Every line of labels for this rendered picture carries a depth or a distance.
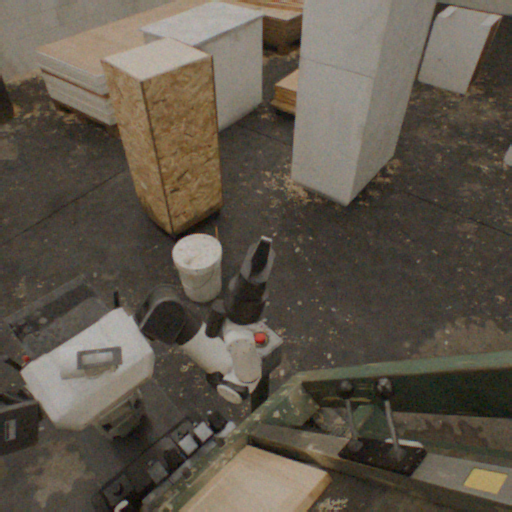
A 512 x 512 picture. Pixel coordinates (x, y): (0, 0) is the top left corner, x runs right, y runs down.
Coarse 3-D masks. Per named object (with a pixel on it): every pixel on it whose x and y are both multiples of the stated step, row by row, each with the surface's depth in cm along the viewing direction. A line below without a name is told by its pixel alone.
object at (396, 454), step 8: (384, 376) 67; (376, 384) 66; (384, 384) 66; (392, 384) 66; (376, 392) 66; (384, 392) 65; (392, 392) 65; (384, 400) 66; (392, 416) 66; (392, 424) 65; (392, 432) 65; (392, 440) 65; (392, 448) 65; (400, 448) 64; (392, 456) 64; (400, 456) 63
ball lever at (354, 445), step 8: (336, 384) 78; (344, 384) 76; (352, 384) 77; (336, 392) 77; (344, 392) 76; (352, 392) 76; (352, 416) 76; (352, 424) 76; (352, 432) 75; (352, 440) 75; (352, 448) 74
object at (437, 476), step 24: (264, 432) 116; (288, 432) 105; (312, 456) 89; (336, 456) 79; (432, 456) 61; (384, 480) 67; (408, 480) 60; (432, 480) 56; (456, 480) 53; (456, 504) 54; (480, 504) 49; (504, 504) 46
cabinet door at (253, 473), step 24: (240, 456) 118; (264, 456) 107; (216, 480) 113; (240, 480) 104; (264, 480) 95; (288, 480) 87; (312, 480) 81; (192, 504) 109; (216, 504) 100; (240, 504) 92; (264, 504) 85; (288, 504) 78
